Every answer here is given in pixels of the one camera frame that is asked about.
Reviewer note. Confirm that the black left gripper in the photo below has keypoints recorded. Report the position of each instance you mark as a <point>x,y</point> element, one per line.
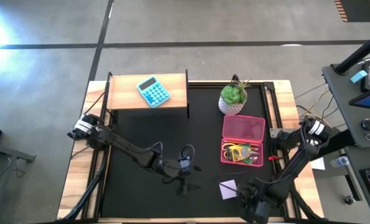
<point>171,168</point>

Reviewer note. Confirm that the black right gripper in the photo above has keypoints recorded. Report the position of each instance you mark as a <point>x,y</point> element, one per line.
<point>255,199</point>

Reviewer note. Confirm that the purple sticky note pad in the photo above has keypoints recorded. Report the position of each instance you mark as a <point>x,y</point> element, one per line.
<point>230,195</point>

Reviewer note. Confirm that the yellow green crayon box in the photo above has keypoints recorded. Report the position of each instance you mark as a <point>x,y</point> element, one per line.
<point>238,152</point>

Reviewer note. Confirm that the pink plastic pencil case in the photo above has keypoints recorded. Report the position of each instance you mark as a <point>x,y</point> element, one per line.
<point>244,127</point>

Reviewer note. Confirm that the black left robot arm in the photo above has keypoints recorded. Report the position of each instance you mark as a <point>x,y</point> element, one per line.
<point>126,147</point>

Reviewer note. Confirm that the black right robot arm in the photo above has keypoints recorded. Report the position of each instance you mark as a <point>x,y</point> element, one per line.
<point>297,161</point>

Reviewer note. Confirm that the red tape piece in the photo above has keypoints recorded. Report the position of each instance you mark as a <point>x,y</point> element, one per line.
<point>271,158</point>

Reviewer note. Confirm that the black table mat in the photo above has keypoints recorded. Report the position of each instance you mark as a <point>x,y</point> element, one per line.
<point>135,211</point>

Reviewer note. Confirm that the succulent in white pot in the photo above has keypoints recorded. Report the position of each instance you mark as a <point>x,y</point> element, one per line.
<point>233,96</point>

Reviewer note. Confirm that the white power block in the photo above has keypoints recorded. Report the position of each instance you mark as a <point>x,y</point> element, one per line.
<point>313,142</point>

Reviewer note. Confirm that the white paper sheet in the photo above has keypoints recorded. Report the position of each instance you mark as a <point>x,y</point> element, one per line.
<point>320,164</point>

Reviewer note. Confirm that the teal calculator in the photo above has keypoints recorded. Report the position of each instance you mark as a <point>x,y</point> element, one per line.
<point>154,92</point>

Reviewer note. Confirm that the clear water bottle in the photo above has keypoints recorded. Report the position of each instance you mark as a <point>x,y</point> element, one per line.
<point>340,161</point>

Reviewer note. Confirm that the black caster wheel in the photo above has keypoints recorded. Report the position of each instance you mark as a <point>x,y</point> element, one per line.
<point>350,200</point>

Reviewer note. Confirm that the black desk support bar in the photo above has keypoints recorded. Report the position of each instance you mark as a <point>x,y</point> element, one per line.
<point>347,140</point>

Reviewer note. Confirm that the grey side desk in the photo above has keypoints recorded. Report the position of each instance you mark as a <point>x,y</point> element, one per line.
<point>344,93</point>

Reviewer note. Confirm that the black computer mouse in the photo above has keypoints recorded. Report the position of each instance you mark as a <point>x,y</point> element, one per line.
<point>369,124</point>

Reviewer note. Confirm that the blue sticky note pad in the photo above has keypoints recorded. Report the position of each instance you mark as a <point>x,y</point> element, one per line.
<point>358,76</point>

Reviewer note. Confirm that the black slanted pole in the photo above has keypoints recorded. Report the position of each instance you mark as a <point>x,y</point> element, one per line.
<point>359,53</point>

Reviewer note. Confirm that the black aluminium table frame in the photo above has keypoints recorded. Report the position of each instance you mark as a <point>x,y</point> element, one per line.
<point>275,99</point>

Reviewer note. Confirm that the black table-level camera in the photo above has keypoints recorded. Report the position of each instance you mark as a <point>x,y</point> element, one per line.
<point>235,77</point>

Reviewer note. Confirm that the wooden shelf with black frame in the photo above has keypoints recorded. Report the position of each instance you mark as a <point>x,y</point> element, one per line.
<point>122,93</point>

